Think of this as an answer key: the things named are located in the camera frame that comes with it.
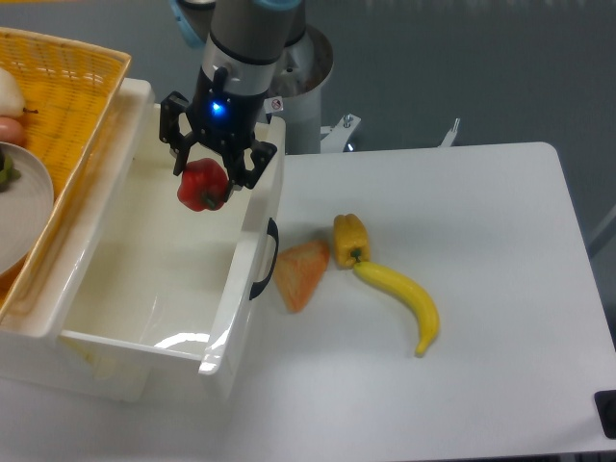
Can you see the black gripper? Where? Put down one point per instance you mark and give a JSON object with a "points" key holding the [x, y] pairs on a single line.
{"points": [[222, 121]]}

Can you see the red bell pepper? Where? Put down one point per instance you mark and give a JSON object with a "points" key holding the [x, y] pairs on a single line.
{"points": [[203, 185]]}

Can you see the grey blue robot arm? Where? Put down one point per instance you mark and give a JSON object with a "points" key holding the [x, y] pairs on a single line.
{"points": [[246, 39]]}

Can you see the upper white drawer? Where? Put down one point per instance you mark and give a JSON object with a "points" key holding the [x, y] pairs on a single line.
{"points": [[168, 286]]}

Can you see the yellow bell pepper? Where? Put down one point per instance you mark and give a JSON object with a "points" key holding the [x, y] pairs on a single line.
{"points": [[351, 241]]}

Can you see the white drawer cabinet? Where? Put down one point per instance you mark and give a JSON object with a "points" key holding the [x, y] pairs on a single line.
{"points": [[33, 348]]}

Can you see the yellow woven basket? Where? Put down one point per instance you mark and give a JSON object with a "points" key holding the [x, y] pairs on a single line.
{"points": [[69, 87]]}

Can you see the orange fruit wedge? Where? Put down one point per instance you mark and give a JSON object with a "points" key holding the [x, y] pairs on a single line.
{"points": [[299, 271]]}

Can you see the white plate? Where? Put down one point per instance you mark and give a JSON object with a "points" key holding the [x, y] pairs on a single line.
{"points": [[26, 207]]}

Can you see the pink sausage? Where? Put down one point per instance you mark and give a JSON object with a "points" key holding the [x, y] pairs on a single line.
{"points": [[11, 131]]}

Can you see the pale pear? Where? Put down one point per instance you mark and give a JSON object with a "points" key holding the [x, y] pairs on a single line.
{"points": [[12, 100]]}

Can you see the green grapes on plate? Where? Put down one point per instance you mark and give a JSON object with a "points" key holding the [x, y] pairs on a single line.
{"points": [[8, 173]]}

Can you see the yellow banana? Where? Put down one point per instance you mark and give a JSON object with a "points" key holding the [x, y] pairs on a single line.
{"points": [[408, 292]]}

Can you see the black device at table edge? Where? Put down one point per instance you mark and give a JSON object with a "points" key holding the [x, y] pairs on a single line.
{"points": [[606, 407]]}

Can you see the white table frame bracket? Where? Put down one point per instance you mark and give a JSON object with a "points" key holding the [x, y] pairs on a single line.
{"points": [[451, 134]]}

